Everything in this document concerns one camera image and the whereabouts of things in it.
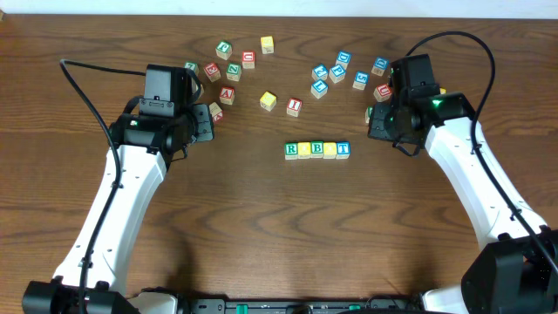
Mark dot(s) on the yellow O block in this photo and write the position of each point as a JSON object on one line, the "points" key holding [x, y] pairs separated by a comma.
{"points": [[304, 150], [329, 150]]}

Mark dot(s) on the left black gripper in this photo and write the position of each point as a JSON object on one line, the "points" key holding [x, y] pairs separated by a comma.
{"points": [[203, 120]]}

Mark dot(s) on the green Z block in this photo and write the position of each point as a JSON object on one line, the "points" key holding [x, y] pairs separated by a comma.
{"points": [[234, 72]]}

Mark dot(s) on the red E block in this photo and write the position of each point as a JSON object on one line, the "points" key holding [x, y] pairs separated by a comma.
{"points": [[212, 71]]}

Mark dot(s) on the green B block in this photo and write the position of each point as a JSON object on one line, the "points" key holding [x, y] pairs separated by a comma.
{"points": [[316, 149]]}

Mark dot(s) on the red U block right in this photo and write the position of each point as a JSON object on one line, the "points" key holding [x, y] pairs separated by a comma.
{"points": [[382, 93]]}

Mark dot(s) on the red-sided wooden block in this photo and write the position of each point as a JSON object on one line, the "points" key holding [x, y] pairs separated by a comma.
{"points": [[216, 112]]}

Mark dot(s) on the blue P block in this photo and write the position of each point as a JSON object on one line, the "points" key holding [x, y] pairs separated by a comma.
{"points": [[337, 73]]}

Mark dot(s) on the green J block left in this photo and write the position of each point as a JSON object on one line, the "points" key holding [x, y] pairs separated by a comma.
{"points": [[224, 50]]}

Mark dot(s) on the green 7 block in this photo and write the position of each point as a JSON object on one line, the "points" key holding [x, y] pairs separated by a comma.
{"points": [[192, 66]]}

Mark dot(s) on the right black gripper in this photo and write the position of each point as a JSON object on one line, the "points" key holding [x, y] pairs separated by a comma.
{"points": [[378, 128]]}

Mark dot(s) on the red A block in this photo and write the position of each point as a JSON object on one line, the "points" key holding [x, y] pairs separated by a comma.
{"points": [[227, 95]]}

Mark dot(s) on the green J block right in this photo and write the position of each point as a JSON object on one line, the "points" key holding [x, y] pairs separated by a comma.
{"points": [[368, 114]]}

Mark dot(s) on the blue D block pale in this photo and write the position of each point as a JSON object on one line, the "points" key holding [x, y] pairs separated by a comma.
{"points": [[379, 67]]}

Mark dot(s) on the blue L block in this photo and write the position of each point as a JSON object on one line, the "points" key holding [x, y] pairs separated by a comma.
{"points": [[343, 150]]}

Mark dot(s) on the blue 5 block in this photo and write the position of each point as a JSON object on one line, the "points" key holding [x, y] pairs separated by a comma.
{"points": [[360, 81]]}

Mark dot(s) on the red U block left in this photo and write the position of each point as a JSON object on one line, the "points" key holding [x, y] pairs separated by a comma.
{"points": [[248, 59]]}

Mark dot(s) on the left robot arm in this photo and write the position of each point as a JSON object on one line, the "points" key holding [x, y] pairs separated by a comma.
{"points": [[92, 277]]}

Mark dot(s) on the green j block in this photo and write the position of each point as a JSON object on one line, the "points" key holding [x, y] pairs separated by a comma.
{"points": [[368, 114], [224, 50]]}

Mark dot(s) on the blue 2 block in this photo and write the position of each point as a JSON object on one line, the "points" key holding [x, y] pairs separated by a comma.
{"points": [[320, 72]]}

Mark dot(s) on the red u block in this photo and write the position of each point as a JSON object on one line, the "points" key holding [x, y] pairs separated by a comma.
{"points": [[248, 59], [382, 93]]}

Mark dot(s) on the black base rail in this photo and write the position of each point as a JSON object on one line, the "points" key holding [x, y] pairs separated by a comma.
{"points": [[213, 304]]}

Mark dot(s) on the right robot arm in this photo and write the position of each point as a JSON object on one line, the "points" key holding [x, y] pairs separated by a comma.
{"points": [[509, 275]]}

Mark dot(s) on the yellow top block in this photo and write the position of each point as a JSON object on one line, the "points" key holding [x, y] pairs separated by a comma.
{"points": [[267, 44]]}

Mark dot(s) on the yellow W block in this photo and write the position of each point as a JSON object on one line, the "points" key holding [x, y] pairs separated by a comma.
{"points": [[268, 101]]}

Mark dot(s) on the red I block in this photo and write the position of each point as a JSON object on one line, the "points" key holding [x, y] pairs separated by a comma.
{"points": [[294, 107]]}

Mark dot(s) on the green R block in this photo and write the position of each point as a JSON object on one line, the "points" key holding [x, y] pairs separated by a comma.
{"points": [[291, 151]]}

